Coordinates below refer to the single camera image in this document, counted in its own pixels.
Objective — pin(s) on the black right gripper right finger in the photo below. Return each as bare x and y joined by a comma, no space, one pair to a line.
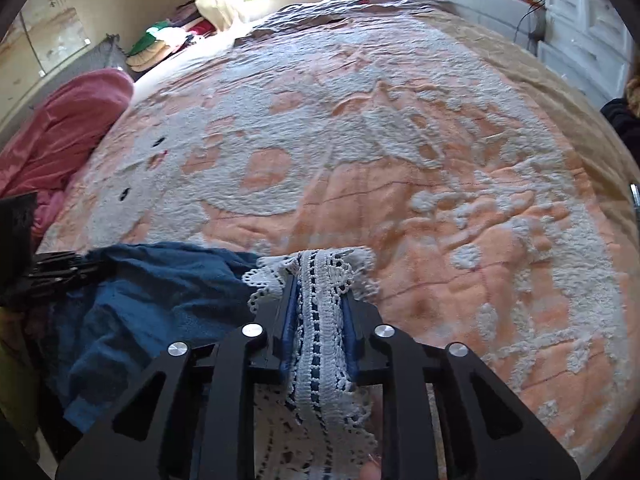
445,406

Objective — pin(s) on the peach bear-patterned bedspread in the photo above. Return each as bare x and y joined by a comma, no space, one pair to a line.
495,197

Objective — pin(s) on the pile of colourful clothes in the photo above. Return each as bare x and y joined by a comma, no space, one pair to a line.
184,28

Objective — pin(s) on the floral wall painting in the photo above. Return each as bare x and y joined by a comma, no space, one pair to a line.
44,34

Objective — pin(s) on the pink crumpled blanket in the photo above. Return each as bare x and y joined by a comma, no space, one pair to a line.
59,138

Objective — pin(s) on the white drawer cabinet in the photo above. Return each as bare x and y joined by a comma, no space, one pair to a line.
588,45

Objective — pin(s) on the blue denim lace-trimmed pants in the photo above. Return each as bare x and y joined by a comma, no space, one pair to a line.
314,426

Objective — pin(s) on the operator hand fingertip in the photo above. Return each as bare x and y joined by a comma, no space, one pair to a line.
372,468

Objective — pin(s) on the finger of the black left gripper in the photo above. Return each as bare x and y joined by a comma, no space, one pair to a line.
42,277
56,259

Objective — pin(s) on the black heater with dials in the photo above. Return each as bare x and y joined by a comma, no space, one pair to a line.
17,253

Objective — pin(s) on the brown patterned quilt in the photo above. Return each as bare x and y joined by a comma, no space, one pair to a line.
300,16

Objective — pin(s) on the grey upholstered headboard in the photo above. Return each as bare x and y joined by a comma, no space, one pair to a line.
106,54

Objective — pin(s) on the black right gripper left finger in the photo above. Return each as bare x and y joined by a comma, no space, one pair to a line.
190,415

